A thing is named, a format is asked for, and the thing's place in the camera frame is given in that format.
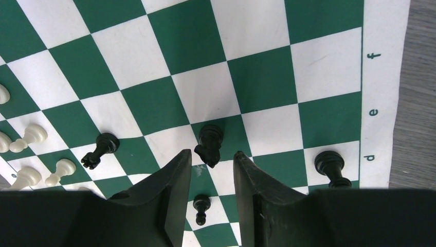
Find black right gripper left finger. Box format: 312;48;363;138
1;149;192;246

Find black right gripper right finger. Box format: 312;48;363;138
233;151;435;246

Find black chess knight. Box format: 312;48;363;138
194;125;224;168

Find black chess pawn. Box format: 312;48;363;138
193;195;211;226

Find black chess bishop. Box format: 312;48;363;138
314;150;352;189

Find black chess rook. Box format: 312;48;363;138
81;133;120;170

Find green white chess mat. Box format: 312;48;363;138
1;1;410;246

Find white chess knight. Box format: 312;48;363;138
0;132;12;153

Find white chess rook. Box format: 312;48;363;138
0;84;10;104

